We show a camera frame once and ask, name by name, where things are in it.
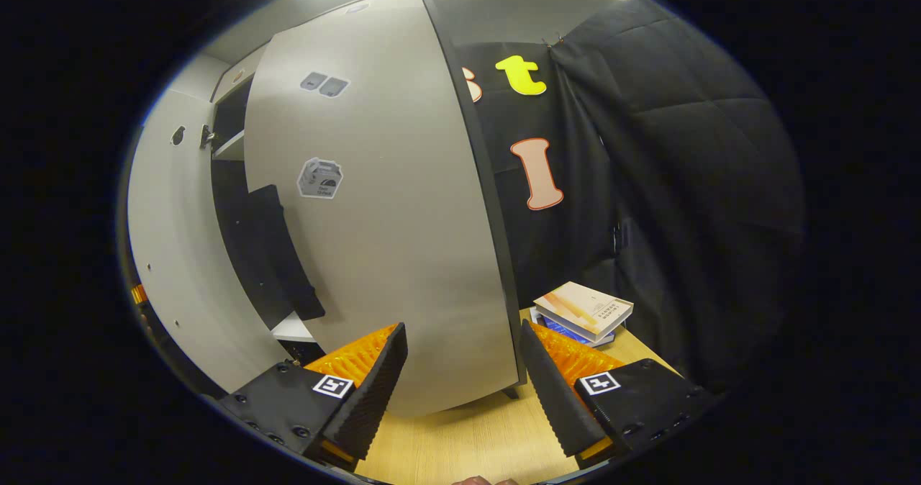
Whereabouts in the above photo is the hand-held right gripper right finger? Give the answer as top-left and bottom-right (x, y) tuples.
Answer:
(520, 319), (720, 468)

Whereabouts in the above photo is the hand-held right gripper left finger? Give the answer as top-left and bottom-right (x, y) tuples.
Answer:
(219, 322), (409, 471)

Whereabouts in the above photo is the white shoe cabinet door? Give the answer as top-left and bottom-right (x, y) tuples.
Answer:
(243, 0), (528, 420)
(126, 89), (303, 394)

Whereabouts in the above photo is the grey cabinet drawer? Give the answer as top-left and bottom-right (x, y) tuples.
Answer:
(211, 45), (268, 104)

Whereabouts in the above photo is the blue book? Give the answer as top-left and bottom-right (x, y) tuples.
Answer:
(530, 309), (617, 349)

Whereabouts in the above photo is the beige book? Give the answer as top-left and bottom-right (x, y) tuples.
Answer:
(534, 281), (635, 343)

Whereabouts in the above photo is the black backdrop cloth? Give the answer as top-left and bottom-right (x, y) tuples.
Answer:
(453, 0), (807, 392)

